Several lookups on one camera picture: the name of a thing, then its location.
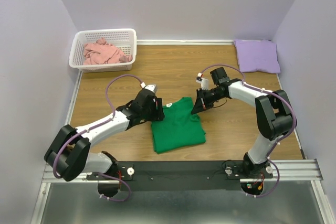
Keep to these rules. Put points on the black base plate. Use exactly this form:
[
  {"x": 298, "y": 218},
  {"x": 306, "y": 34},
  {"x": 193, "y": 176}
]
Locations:
[{"x": 179, "y": 175}]

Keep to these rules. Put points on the green t-shirt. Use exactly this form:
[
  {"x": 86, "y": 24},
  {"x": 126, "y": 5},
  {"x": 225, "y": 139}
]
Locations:
[{"x": 179, "y": 128}]

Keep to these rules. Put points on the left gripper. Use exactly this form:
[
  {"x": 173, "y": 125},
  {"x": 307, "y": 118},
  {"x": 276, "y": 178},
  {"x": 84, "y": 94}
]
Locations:
[{"x": 158, "y": 109}]

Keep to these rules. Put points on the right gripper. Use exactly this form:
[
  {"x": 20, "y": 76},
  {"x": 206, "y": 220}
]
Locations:
[{"x": 200, "y": 98}]

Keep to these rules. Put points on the folded purple t-shirt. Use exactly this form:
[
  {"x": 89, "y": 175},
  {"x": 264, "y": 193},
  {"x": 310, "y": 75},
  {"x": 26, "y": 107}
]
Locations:
[{"x": 257, "y": 55}]

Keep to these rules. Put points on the pink t-shirt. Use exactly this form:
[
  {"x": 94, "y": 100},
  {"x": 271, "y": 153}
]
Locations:
[{"x": 101, "y": 52}]

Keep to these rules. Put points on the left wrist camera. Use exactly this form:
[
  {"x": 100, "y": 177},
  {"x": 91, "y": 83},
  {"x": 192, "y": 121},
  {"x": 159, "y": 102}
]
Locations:
[{"x": 150, "y": 87}]

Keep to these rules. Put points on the white plastic basket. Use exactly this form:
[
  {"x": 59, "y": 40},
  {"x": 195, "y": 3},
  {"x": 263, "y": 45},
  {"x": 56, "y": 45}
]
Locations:
[{"x": 125, "y": 39}]

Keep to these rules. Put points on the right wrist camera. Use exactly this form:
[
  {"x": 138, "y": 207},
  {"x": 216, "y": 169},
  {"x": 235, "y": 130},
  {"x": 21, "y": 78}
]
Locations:
[{"x": 202, "y": 81}]

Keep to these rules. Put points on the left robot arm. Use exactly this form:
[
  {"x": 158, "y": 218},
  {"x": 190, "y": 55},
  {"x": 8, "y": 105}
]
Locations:
[{"x": 69, "y": 154}]

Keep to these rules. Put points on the aluminium rail frame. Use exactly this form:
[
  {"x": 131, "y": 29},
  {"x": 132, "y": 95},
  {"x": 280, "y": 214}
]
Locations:
[{"x": 293, "y": 195}]

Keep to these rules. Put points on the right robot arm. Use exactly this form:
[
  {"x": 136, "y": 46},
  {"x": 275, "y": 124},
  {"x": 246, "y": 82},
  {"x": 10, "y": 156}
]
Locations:
[{"x": 274, "y": 114}]

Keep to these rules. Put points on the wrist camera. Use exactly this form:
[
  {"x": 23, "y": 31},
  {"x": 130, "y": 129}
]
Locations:
[
  {"x": 150, "y": 87},
  {"x": 202, "y": 81}
]

